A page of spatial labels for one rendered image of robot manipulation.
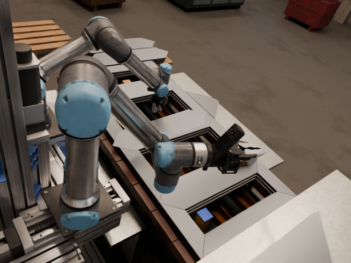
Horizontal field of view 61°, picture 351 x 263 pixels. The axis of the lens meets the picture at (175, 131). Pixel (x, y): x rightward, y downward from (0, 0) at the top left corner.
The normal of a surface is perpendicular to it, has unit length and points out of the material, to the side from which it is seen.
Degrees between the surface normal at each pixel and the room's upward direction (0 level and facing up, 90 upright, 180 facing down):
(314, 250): 0
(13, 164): 90
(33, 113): 90
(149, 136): 76
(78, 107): 83
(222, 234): 0
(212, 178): 0
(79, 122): 83
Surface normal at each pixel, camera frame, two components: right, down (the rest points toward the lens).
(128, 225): 0.22, -0.74
